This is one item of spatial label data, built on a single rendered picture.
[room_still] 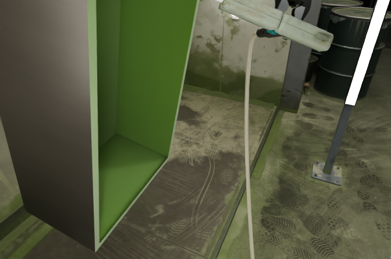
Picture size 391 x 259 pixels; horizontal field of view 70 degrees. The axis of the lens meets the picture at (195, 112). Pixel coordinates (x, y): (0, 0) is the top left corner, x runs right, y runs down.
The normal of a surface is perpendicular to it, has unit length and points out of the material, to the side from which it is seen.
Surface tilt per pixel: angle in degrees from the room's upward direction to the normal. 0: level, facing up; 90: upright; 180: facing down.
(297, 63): 90
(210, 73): 90
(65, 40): 90
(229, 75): 90
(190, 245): 0
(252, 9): 71
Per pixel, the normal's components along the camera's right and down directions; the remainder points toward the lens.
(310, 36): 0.18, 0.20
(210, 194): 0.00, -0.86
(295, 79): -0.43, 0.46
